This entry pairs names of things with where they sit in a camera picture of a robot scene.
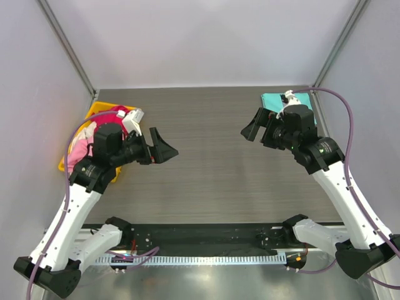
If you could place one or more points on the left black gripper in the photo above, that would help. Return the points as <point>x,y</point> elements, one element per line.
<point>162,151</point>

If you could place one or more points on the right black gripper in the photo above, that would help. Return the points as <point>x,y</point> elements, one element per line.
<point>266,118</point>

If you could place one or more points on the pink t shirt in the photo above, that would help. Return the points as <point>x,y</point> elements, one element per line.
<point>79,151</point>

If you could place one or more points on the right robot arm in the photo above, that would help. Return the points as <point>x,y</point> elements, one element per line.
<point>363,247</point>

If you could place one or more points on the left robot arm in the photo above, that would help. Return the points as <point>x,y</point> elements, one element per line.
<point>57,265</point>

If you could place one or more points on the folded teal t shirt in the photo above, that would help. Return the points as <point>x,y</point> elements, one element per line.
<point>274,103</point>

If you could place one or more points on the red t shirt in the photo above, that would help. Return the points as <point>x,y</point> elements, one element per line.
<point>108,118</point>

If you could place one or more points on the white t shirt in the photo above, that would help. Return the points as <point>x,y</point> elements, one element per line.
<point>84,133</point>

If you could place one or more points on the yellow plastic bin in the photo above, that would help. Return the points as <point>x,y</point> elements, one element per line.
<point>102,135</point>

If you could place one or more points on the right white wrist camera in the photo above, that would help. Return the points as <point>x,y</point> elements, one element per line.
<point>287,99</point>

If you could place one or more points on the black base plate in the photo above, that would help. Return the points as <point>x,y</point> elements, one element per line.
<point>210,240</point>

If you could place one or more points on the slotted cable duct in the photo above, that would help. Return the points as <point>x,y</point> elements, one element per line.
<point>279,258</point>

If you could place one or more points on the right aluminium frame post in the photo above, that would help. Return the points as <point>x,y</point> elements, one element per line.
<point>342,39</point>

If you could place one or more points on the aluminium frame post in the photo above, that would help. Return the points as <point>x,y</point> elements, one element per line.
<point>342,39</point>
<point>66,45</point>

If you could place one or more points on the left aluminium frame post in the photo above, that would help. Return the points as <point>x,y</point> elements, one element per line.
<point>66,45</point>

